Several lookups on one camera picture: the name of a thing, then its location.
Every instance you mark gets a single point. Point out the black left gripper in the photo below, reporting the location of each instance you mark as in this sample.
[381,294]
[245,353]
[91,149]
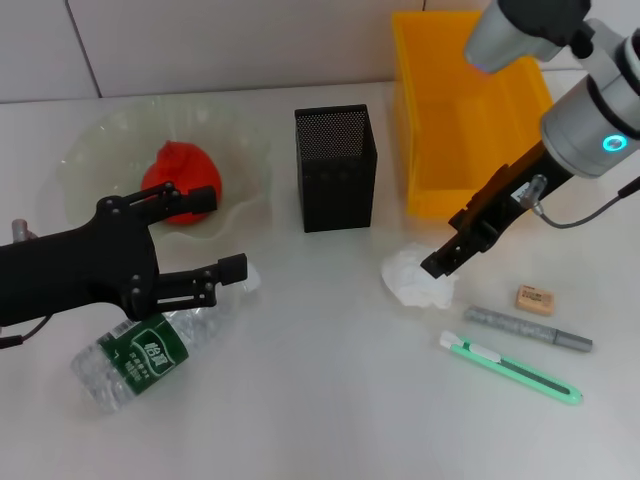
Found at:
[75,270]

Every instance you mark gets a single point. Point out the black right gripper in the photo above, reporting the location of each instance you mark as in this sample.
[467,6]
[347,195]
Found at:
[520,185]

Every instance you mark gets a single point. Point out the white paper ball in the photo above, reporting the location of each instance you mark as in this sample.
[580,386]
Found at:
[410,290]

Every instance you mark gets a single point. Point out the red-orange toy orange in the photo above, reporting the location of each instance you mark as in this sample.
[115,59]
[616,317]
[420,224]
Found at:
[185,165]

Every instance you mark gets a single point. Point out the clear green-label water bottle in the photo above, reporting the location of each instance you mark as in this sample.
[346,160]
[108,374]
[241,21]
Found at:
[150,355]

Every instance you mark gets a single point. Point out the pale green glass fruit plate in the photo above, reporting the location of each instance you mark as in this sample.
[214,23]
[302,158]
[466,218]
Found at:
[240,150]

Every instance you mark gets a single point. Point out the beige eraser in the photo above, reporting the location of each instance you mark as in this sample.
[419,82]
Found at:
[534,300]

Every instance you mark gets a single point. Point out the grey marker pen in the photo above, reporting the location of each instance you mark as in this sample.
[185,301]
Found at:
[520,327]

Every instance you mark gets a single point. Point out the black mesh pen holder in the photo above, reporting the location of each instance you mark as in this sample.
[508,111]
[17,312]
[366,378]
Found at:
[340,190]

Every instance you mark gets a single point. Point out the green utility knife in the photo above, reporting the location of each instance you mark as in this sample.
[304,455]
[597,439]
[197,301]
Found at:
[515,370]

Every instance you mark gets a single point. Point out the yellow plastic bin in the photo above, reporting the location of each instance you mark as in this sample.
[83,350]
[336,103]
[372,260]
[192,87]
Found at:
[440,125]

